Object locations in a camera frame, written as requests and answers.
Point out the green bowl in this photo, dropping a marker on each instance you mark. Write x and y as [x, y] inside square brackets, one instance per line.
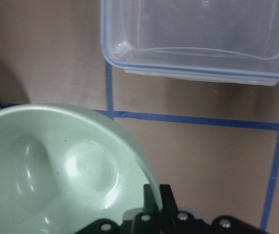
[63, 167]

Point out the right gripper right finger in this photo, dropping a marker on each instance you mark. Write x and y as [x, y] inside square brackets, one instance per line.
[169, 206]

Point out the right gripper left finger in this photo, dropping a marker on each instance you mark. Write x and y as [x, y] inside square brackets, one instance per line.
[150, 208]

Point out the clear plastic food container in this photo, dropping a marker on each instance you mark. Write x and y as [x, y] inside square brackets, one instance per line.
[233, 41]

